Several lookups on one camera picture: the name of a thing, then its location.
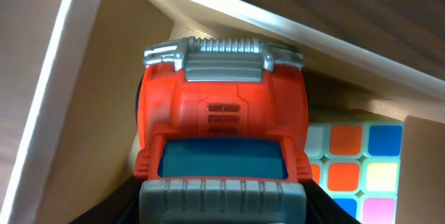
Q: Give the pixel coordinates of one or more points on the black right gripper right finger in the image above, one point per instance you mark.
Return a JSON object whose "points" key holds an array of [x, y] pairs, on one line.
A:
{"points": [[322, 209]]}

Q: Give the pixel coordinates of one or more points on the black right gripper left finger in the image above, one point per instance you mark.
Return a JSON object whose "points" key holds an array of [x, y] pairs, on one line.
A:
{"points": [[120, 207]]}

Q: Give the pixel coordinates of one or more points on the colourful puzzle cube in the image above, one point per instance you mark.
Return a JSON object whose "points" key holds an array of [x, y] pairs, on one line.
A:
{"points": [[355, 158]]}

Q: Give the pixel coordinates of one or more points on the white cardboard box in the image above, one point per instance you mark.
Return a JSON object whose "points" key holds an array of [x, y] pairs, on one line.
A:
{"points": [[73, 103]]}

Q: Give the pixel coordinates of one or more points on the red toy truck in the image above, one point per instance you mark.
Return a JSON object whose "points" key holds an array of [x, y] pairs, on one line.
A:
{"points": [[222, 127]]}

